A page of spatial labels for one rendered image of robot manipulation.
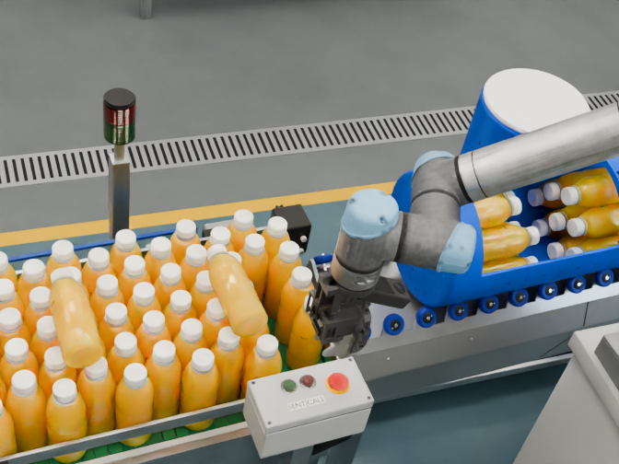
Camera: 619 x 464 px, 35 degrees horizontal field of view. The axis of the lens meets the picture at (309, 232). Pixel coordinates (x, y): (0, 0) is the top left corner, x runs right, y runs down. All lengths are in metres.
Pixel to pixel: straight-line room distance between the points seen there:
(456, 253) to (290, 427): 0.47
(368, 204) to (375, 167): 2.44
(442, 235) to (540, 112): 1.17
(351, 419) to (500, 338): 0.56
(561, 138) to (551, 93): 1.16
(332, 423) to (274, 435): 0.11
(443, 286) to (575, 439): 0.38
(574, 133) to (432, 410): 1.79
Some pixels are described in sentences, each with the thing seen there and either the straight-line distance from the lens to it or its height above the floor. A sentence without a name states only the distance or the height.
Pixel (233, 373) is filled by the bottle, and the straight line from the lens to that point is 1.82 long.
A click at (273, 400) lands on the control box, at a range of 1.69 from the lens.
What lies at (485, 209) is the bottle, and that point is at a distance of 2.00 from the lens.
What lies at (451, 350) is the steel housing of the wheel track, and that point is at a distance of 2.13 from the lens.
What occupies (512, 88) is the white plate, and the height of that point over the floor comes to 1.04.
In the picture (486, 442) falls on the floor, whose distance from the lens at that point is 3.10.
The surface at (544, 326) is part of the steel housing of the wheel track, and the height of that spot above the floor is 0.87.
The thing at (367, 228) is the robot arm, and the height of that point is 1.53.
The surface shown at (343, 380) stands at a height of 1.11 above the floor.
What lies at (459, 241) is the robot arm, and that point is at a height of 1.52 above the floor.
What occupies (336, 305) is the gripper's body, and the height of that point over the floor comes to 1.35.
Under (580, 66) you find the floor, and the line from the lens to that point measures 4.71.
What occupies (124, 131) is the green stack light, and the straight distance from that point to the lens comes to 1.98.
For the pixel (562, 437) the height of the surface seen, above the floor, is 0.92.
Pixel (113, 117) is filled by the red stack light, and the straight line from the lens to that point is 1.96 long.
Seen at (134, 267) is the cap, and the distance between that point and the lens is 1.87.
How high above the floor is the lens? 2.49
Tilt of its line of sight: 45 degrees down
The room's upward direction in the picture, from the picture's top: 12 degrees clockwise
